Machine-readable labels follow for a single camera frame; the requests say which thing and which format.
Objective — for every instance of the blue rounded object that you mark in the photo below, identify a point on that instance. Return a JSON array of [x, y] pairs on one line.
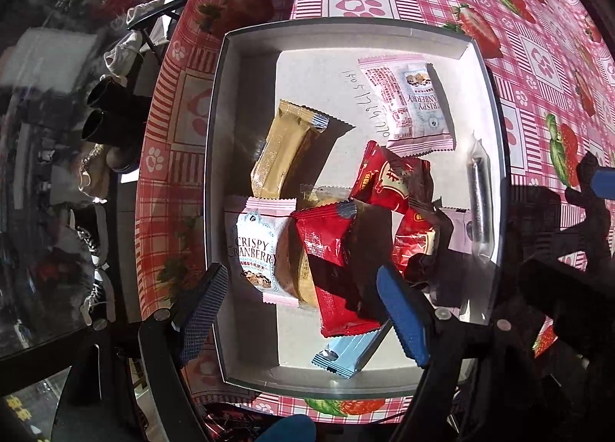
[[288, 428]]

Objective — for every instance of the light blue snack packet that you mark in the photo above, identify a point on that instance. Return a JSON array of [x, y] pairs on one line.
[[348, 350]]

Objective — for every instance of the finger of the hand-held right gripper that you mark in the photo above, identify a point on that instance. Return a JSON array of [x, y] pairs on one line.
[[604, 184]]

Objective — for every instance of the white cardboard box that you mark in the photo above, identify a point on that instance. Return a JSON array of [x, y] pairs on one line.
[[312, 71]]

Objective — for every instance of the red packet with gold label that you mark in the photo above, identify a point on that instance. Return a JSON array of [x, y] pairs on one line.
[[415, 245], [384, 182]]

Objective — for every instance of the black white sneaker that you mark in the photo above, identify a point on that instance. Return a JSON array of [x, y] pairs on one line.
[[98, 295], [91, 240]]

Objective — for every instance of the white cloth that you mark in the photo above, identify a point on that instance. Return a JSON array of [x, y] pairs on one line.
[[127, 45]]

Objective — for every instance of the black boot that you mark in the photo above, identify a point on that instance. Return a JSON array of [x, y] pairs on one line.
[[110, 127], [113, 96]]

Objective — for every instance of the clear packet with dark stick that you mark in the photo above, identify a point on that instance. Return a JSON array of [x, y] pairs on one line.
[[480, 201]]

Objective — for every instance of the tan yellow snack packet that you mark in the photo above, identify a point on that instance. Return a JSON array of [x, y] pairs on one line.
[[281, 148]]

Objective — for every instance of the pink white snack packet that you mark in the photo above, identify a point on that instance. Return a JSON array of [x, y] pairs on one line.
[[257, 249], [408, 100]]

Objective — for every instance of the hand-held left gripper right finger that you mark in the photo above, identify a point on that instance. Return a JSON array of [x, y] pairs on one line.
[[403, 317]]

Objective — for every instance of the strawberry printed tablecloth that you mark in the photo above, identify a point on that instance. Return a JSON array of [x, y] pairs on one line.
[[528, 52]]

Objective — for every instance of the plain red snack packet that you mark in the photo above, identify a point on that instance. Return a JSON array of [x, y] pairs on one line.
[[331, 249]]

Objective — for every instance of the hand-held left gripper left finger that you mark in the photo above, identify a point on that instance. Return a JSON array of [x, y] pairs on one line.
[[202, 312]]

